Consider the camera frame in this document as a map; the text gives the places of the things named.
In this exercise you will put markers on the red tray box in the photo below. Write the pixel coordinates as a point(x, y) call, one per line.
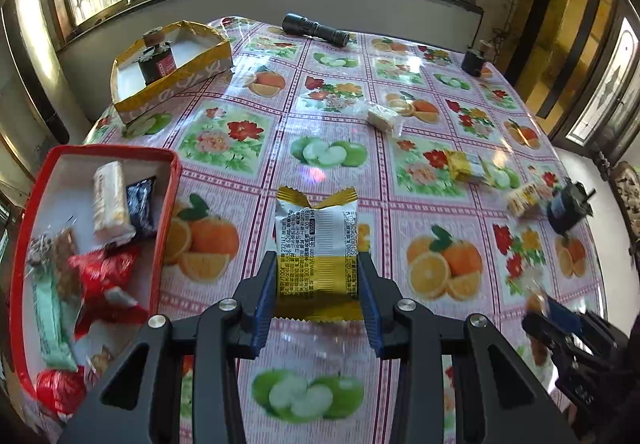
point(63, 197)

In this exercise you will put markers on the green snack packet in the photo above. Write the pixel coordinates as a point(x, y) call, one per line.
point(54, 348)

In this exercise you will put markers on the yellow cardboard box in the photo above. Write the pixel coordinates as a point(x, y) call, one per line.
point(200, 52)

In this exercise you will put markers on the small black pot far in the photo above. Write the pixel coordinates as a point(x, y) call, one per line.
point(475, 58)

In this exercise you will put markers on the floral plastic tablecloth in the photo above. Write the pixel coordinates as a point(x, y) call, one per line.
point(293, 112)

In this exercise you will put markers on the dark blue snack packet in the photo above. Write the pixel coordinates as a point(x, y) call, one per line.
point(140, 205)

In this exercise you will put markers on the yellow small snack packet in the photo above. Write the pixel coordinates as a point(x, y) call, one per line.
point(466, 167)

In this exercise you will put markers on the white air conditioner unit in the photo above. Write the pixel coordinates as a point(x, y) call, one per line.
point(35, 60)

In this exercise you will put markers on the dark bottle in yellow box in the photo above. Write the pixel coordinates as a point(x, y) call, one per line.
point(156, 60)

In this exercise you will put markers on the black flashlight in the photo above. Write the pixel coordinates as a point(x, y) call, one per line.
point(295, 24)

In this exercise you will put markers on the white square cake packet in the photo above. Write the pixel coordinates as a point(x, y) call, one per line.
point(384, 119)

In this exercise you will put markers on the long white cracker packet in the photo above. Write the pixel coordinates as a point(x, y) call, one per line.
point(111, 218)

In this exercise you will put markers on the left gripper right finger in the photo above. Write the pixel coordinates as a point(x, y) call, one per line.
point(496, 397)

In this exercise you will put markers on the white yellow bread packet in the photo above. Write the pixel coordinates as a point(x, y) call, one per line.
point(527, 199)

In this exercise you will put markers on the brown cookie packet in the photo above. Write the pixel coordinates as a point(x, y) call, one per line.
point(65, 275)

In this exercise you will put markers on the yellow white snack packet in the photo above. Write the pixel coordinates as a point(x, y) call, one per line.
point(317, 249)

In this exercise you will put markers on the silver snack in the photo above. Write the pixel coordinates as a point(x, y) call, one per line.
point(39, 251)

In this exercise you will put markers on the large red snack bag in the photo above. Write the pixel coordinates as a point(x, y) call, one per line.
point(61, 391)

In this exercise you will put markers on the small red snack bag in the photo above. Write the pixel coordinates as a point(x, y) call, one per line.
point(104, 276)

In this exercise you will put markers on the black jar near edge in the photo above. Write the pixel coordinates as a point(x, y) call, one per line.
point(569, 206)

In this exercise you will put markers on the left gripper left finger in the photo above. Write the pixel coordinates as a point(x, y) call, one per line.
point(137, 400)

